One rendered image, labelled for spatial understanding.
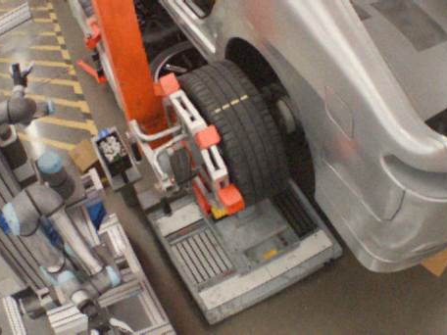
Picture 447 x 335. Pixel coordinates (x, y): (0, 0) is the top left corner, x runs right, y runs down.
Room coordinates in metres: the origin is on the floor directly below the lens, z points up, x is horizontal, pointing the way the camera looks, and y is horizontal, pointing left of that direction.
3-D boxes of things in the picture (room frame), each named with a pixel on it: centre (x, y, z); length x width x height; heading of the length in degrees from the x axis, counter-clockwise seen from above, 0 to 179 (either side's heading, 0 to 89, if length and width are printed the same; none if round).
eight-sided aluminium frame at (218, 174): (1.76, 0.10, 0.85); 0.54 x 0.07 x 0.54; 19
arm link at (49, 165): (1.72, 0.79, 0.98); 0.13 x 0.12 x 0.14; 92
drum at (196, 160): (1.73, 0.17, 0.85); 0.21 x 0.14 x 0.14; 109
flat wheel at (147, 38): (3.37, 0.30, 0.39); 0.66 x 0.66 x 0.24
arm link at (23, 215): (1.17, 0.75, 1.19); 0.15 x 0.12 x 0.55; 121
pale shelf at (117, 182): (2.16, 0.58, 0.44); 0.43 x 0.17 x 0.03; 19
